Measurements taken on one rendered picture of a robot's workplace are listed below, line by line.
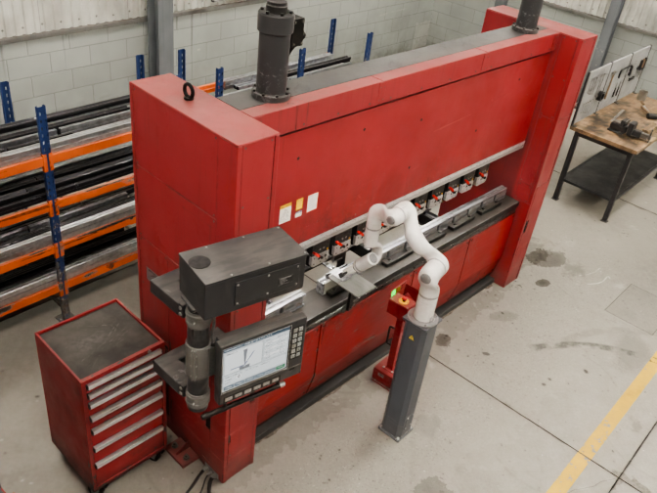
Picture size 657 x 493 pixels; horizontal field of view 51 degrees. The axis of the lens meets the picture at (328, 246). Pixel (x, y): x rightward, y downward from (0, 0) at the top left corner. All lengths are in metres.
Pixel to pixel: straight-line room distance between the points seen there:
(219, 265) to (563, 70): 3.57
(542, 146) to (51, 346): 3.96
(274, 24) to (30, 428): 3.02
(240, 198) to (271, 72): 0.66
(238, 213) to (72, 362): 1.27
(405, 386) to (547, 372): 1.59
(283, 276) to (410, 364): 1.65
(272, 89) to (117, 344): 1.61
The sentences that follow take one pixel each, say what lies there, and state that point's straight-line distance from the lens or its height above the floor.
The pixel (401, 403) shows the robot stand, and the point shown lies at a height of 0.34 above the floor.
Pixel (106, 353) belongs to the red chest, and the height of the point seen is 0.98.
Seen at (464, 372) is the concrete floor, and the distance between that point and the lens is 5.52.
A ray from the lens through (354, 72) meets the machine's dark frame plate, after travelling 4.02.
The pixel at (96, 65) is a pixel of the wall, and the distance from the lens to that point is 8.06.
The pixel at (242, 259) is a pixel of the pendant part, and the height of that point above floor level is 1.95.
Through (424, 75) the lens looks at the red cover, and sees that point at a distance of 4.28.
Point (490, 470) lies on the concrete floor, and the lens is 4.92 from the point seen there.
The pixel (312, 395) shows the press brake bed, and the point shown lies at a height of 0.05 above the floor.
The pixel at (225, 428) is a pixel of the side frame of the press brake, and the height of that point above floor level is 0.50.
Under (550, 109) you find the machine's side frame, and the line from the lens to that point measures 5.78.
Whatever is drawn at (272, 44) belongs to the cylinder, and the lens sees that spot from 3.40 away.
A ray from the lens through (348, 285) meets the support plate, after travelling 4.42.
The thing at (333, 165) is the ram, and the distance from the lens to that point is 3.93.
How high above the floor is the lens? 3.63
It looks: 34 degrees down
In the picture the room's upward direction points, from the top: 8 degrees clockwise
